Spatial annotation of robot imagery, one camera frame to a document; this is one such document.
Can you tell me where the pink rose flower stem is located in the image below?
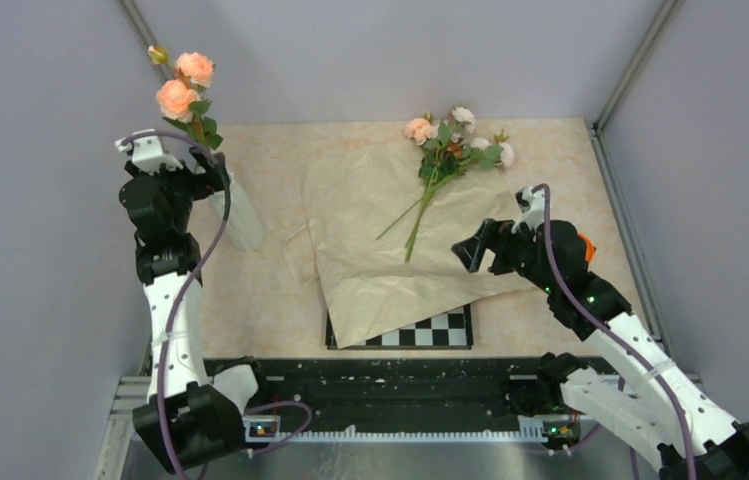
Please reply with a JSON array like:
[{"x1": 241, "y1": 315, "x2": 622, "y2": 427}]
[{"x1": 377, "y1": 111, "x2": 461, "y2": 262}]

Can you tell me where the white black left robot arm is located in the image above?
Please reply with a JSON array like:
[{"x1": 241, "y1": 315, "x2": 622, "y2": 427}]
[{"x1": 119, "y1": 138, "x2": 271, "y2": 478}]

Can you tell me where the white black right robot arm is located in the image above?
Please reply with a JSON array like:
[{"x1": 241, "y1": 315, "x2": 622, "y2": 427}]
[{"x1": 451, "y1": 219, "x2": 749, "y2": 479}]

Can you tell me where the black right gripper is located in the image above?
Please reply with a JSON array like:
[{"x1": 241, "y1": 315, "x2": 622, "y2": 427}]
[{"x1": 452, "y1": 215, "x2": 557, "y2": 293}]

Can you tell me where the aluminium front rail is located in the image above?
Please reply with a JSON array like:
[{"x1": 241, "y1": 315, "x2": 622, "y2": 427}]
[{"x1": 108, "y1": 374, "x2": 713, "y2": 444}]

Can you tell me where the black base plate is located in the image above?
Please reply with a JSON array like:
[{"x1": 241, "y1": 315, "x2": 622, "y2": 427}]
[{"x1": 201, "y1": 354, "x2": 614, "y2": 435}]

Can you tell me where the orange kraft wrapping paper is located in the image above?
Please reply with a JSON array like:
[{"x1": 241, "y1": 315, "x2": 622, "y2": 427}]
[{"x1": 302, "y1": 141, "x2": 531, "y2": 348}]

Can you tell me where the aluminium frame rail right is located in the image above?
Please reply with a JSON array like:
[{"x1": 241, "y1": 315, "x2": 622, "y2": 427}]
[{"x1": 585, "y1": 0, "x2": 683, "y2": 372}]

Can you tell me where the black white checkerboard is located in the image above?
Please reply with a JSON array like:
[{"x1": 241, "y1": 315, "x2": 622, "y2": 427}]
[{"x1": 345, "y1": 304, "x2": 474, "y2": 350}]

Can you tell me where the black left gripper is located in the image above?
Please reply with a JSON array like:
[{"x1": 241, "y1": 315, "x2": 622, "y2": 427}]
[{"x1": 125, "y1": 145, "x2": 228, "y2": 232}]

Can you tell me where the white rose flower stem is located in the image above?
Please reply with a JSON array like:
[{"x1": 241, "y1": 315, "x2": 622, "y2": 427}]
[{"x1": 403, "y1": 105, "x2": 516, "y2": 265}]

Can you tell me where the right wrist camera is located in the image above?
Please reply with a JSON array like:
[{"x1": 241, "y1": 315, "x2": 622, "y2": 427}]
[{"x1": 512, "y1": 185, "x2": 545, "y2": 233}]

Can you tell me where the orange rose flower stem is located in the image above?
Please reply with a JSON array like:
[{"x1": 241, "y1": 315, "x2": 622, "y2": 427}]
[{"x1": 147, "y1": 45, "x2": 224, "y2": 151}]

